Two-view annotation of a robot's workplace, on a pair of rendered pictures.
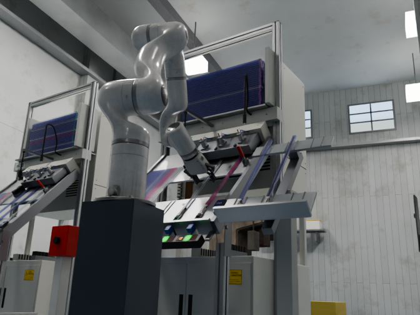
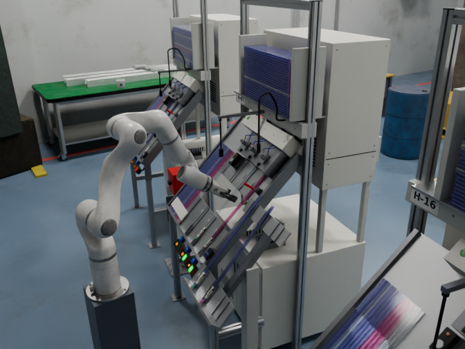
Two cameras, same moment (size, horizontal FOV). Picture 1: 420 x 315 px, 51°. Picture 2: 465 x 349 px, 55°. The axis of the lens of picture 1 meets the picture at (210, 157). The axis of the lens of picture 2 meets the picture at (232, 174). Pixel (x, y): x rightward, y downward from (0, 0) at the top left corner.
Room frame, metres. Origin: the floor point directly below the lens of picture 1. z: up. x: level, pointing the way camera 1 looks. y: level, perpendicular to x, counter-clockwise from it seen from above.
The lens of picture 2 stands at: (0.29, -1.15, 1.97)
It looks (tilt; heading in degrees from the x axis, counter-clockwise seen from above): 23 degrees down; 34
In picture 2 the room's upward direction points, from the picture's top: 1 degrees counter-clockwise
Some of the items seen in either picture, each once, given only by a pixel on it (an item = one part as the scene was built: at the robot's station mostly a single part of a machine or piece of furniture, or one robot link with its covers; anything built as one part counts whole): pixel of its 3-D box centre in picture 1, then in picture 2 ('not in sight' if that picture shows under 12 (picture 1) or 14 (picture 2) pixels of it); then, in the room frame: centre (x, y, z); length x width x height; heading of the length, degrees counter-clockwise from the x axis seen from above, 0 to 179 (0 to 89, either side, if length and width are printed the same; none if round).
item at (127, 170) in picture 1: (127, 176); (105, 271); (1.35, 0.26, 0.79); 0.19 x 0.19 x 0.18
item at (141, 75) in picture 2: not in sight; (141, 103); (4.57, 3.21, 0.46); 2.56 x 1.00 x 0.93; 157
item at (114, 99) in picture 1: (124, 114); (95, 228); (1.35, 0.29, 1.00); 0.19 x 0.12 x 0.24; 76
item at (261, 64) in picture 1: (225, 95); (275, 78); (2.28, -0.08, 1.52); 0.51 x 0.13 x 0.27; 56
